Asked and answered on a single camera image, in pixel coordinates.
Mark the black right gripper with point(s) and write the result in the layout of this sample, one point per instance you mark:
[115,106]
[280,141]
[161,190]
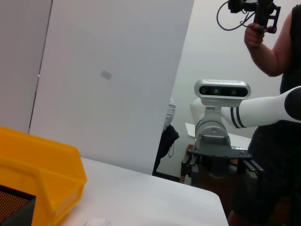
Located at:
[218,156]

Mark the black handheld controller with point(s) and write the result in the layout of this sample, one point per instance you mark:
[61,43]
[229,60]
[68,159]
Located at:
[263,11]

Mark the person bare forearm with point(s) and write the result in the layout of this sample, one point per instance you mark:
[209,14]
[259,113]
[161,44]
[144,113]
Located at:
[270,61]

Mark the black mesh pen holder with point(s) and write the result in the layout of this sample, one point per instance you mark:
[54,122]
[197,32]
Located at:
[14,202]

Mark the person hand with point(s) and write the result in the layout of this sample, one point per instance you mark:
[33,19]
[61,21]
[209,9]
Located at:
[252,35]

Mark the person in black clothes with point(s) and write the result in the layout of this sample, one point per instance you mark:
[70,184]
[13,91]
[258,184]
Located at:
[277,164]

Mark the person in white shirt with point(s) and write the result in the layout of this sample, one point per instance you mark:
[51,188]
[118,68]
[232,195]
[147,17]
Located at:
[168,141]

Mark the white backdrop board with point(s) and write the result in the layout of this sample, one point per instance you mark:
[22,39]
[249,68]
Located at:
[105,106]

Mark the yellow plastic storage bin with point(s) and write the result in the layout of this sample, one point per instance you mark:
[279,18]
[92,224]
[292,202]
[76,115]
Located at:
[58,164]

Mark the right wrist camera housing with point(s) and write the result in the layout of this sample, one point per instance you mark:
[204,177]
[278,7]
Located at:
[221,90]

